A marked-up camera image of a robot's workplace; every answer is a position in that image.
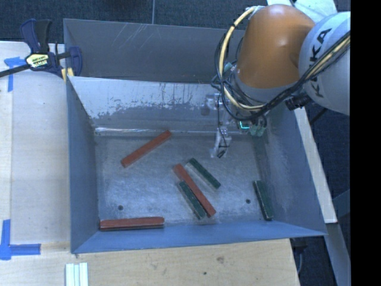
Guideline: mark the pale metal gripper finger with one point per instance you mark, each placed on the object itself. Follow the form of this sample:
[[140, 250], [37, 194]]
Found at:
[[211, 104], [221, 143]]

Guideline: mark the dark green flat block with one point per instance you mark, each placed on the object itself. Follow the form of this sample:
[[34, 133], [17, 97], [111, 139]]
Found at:
[[192, 200], [264, 200], [205, 174]]

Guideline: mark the red-brown flat block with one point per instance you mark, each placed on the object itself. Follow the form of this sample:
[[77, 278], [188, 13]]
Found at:
[[146, 149], [195, 189], [131, 223]]

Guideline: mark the grey metal bin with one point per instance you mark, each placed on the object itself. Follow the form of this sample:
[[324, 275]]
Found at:
[[143, 186]]

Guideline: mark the black cylinder on white bracket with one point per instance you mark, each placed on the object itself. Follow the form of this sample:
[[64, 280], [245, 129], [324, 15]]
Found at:
[[297, 101]]

